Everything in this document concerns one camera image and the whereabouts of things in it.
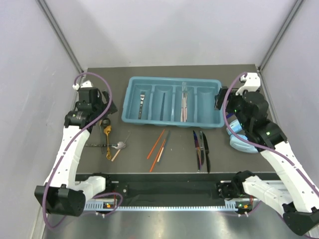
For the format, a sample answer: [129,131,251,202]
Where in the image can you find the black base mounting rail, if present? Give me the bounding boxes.
[74,173,282,207]

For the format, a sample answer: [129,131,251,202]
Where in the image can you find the gold spoon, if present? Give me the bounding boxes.
[103,125,112,160]

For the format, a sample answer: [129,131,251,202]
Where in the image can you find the patterned fork in tray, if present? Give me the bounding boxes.
[138,91,146,120]

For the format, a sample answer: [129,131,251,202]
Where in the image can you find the black spoon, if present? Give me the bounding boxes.
[99,118,111,154]

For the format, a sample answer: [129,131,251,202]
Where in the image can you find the light blue headphones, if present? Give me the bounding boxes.
[226,113,260,154]

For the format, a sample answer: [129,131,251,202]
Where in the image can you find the iridescent knife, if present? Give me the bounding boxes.
[193,131,201,171]

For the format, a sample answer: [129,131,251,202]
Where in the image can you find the black knife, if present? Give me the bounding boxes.
[202,133,211,173]

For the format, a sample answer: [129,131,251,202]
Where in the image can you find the dark chopstick in tray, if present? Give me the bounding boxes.
[160,93,166,120]

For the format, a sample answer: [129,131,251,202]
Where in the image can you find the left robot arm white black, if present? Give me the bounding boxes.
[34,87,117,217]

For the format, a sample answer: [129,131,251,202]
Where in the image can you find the orange chopstick long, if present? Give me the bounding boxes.
[147,129,165,160]

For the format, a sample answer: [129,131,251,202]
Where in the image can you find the orange chopstick lower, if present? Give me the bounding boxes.
[149,139,166,173]

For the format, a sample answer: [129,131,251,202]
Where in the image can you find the slotted cable duct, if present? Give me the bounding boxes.
[83,199,252,212]

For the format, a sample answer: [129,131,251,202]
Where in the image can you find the silver spoon patterned handle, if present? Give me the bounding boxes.
[85,143,117,148]

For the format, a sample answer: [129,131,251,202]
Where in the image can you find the blue plastic cutlery tray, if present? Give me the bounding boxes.
[122,76,224,128]

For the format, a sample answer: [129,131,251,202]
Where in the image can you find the silver grey knife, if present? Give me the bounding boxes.
[199,130,205,166]

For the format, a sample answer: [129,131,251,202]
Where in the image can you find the pink knife in tray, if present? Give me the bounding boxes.
[180,82,188,122]

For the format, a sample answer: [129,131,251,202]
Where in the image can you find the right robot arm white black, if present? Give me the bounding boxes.
[215,72,319,236]

